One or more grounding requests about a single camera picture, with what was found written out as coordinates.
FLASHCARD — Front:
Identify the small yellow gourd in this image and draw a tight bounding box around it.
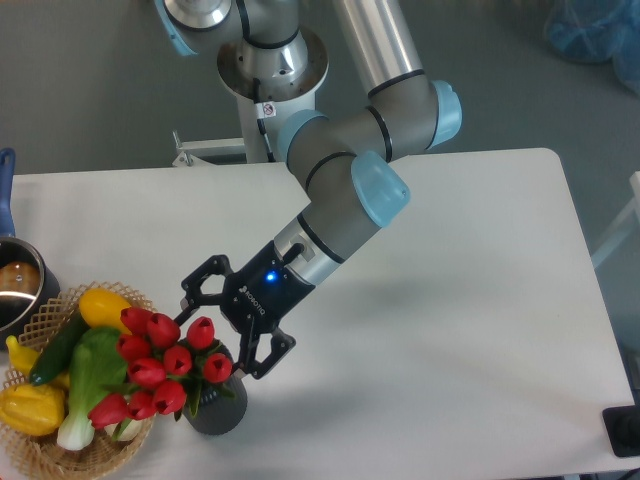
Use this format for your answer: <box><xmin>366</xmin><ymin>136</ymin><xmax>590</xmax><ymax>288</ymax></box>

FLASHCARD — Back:
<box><xmin>5</xmin><ymin>335</ymin><xmax>70</xmax><ymax>391</ymax></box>

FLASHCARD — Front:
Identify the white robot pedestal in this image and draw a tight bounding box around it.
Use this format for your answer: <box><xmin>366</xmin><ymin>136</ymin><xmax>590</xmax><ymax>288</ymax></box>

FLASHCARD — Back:
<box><xmin>171</xmin><ymin>29</ymin><xmax>331</xmax><ymax>168</ymax></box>

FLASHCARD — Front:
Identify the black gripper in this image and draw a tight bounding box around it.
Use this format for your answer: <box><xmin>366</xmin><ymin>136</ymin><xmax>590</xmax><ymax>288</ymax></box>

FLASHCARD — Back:
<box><xmin>174</xmin><ymin>241</ymin><xmax>315</xmax><ymax>380</ymax></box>

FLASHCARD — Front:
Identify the dark grey ribbed vase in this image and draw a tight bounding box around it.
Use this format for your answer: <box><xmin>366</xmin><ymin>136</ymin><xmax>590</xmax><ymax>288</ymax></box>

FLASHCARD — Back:
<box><xmin>183</xmin><ymin>340</ymin><xmax>248</xmax><ymax>436</ymax></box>

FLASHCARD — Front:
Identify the blue handled saucepan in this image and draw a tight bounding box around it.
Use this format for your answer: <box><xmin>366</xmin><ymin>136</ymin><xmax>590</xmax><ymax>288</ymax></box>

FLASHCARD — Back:
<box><xmin>1</xmin><ymin>148</ymin><xmax>60</xmax><ymax>350</ymax></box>

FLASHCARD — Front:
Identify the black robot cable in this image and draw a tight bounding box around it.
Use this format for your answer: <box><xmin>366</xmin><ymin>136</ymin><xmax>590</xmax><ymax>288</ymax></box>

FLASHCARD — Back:
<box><xmin>252</xmin><ymin>77</ymin><xmax>277</xmax><ymax>163</ymax></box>

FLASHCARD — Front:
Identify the woven wicker basket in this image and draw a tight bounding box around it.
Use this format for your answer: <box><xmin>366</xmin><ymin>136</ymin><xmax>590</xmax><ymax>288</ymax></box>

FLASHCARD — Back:
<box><xmin>1</xmin><ymin>282</ymin><xmax>153</xmax><ymax>479</ymax></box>

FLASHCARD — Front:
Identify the black device at edge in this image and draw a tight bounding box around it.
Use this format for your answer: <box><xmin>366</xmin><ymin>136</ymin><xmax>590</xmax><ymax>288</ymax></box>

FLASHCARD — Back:
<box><xmin>602</xmin><ymin>405</ymin><xmax>639</xmax><ymax>458</ymax></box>

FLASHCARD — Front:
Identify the yellow ribbed pumpkin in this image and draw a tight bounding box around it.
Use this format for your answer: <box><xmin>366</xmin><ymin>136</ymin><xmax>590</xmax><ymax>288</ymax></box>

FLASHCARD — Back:
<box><xmin>1</xmin><ymin>384</ymin><xmax>66</xmax><ymax>436</ymax></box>

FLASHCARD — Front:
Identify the white garlic bulb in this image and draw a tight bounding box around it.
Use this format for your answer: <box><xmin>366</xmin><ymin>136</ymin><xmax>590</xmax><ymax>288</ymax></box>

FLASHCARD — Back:
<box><xmin>104</xmin><ymin>419</ymin><xmax>142</xmax><ymax>442</ymax></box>

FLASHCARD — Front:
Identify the green bok choy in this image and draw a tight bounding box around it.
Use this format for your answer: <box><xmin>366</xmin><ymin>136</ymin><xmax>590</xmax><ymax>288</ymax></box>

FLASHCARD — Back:
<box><xmin>57</xmin><ymin>327</ymin><xmax>127</xmax><ymax>451</ymax></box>

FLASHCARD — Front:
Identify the yellow squash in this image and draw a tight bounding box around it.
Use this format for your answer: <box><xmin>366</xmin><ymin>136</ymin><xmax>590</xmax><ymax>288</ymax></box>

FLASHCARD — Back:
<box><xmin>78</xmin><ymin>288</ymin><xmax>131</xmax><ymax>334</ymax></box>

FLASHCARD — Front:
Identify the blue plastic bag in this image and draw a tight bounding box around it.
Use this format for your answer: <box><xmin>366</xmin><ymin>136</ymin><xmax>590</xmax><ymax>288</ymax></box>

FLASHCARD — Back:
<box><xmin>543</xmin><ymin>1</ymin><xmax>639</xmax><ymax>94</ymax></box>

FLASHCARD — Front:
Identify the red tulip bouquet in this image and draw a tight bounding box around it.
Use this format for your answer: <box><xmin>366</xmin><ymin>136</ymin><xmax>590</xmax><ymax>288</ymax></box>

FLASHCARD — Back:
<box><xmin>89</xmin><ymin>307</ymin><xmax>233</xmax><ymax>429</ymax></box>

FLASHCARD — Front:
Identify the white frame at right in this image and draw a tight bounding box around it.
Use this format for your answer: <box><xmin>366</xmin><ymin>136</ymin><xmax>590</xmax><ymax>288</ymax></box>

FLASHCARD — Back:
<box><xmin>591</xmin><ymin>171</ymin><xmax>639</xmax><ymax>269</ymax></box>

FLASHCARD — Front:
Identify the green cucumber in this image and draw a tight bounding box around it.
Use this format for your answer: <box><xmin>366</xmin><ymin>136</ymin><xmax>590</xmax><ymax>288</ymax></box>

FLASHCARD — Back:
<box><xmin>28</xmin><ymin>311</ymin><xmax>89</xmax><ymax>386</ymax></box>

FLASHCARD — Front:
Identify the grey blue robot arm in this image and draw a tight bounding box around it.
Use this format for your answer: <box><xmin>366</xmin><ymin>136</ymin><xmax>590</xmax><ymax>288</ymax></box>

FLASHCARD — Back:
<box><xmin>155</xmin><ymin>1</ymin><xmax>462</xmax><ymax>378</ymax></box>

